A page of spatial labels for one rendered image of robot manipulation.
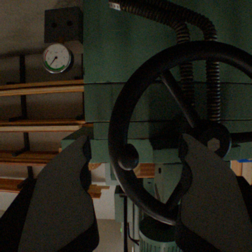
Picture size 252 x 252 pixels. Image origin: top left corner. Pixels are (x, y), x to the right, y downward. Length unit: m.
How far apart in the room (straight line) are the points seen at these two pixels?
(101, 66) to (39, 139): 2.89
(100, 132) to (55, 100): 2.66
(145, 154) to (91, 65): 0.24
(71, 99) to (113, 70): 2.58
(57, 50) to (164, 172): 0.32
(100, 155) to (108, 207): 2.92
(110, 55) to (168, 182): 0.30
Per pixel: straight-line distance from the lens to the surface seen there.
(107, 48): 0.47
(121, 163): 0.22
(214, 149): 0.29
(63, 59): 0.42
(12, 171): 3.73
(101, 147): 0.47
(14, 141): 3.54
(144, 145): 0.47
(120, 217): 0.95
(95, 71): 0.46
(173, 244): 0.72
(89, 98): 0.46
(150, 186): 0.78
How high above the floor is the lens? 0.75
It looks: 8 degrees up
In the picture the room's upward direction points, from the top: 179 degrees clockwise
